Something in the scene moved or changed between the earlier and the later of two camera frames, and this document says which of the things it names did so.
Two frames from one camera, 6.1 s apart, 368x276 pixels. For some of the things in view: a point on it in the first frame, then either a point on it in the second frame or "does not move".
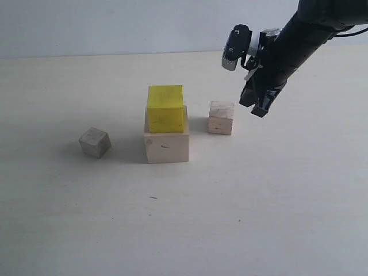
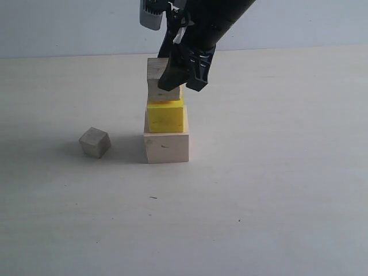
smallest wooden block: (95, 142) does not move
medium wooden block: (221, 117) -> (156, 67)
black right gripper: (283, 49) -> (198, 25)
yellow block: (165, 108) does not move
